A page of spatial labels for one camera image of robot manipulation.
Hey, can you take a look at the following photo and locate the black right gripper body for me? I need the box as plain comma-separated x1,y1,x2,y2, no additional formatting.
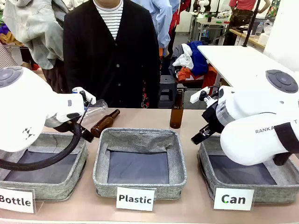
201,102,225,135

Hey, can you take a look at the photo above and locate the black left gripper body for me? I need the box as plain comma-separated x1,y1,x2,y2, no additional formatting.
54,117,83,135

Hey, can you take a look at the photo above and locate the brown glass bottle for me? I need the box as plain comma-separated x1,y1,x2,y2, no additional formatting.
90,109,121,138
169,89,184,129

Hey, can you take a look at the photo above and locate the large clear plastic bottle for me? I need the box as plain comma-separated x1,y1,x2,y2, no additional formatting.
80,99,109,129

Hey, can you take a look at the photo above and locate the grey fabric basket bottle label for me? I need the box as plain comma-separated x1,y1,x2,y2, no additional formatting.
0,132,89,202

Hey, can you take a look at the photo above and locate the grey fabric basket can label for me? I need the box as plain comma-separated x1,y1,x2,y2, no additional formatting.
197,135,299,205

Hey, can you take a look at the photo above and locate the grey fabric basket plastic label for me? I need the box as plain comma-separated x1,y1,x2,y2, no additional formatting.
93,127,188,199

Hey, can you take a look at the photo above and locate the white Can sign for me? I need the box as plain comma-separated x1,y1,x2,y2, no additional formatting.
213,187,255,212

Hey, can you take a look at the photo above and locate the orange garment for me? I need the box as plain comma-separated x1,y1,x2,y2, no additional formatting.
177,64,219,91

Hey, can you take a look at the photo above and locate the black plastic stool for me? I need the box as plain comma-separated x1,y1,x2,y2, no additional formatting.
159,75,176,108

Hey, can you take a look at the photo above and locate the white table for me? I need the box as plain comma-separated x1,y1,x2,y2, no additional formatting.
197,45,299,94

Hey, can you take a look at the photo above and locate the blue garment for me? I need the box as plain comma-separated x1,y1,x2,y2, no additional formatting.
186,41,209,77

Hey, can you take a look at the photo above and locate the crumpled white cloth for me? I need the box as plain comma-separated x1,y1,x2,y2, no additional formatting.
172,43,194,70

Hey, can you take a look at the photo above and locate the floral patterned garment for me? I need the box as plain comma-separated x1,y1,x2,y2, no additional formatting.
141,80,150,109

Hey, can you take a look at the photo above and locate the person in black cardigan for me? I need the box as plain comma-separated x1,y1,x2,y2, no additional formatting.
62,0,162,109

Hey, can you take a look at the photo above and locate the white Plastic sign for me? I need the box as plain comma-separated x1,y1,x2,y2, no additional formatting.
115,186,156,212

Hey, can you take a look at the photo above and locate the wooden desk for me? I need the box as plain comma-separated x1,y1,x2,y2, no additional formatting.
229,28,267,49

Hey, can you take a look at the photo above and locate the white Bottle sign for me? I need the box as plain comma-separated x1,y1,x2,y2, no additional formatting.
0,187,36,214

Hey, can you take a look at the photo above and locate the white workbench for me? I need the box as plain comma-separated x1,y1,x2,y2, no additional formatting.
190,11,231,44

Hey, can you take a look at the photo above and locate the checkered cloth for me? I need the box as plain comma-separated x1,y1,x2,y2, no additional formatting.
0,42,18,68

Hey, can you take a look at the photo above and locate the clear water bottle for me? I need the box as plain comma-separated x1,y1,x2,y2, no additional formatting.
255,22,264,37

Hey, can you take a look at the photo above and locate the black pole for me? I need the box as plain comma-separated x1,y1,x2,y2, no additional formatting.
242,0,262,47

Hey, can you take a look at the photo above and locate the background person red shirt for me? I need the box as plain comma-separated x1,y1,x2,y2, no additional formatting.
223,0,257,46

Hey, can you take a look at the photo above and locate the hanging grey jacket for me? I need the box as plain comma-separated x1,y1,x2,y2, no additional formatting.
2,0,70,70

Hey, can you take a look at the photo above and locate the hanging red garment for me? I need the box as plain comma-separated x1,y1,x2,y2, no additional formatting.
168,0,185,35

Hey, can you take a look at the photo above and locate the hanging light blue shirt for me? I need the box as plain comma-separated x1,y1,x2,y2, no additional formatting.
137,0,173,49

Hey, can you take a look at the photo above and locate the purple orange clothes heap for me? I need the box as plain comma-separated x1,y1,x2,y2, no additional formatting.
0,22,24,46

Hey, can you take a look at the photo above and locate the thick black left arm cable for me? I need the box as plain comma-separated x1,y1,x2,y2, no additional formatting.
0,98,93,171

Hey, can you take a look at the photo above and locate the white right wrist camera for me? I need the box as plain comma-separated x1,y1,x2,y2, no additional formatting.
190,86,219,108

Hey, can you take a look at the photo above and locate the black right arm cable sleeve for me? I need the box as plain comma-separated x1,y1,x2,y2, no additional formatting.
272,122,299,167

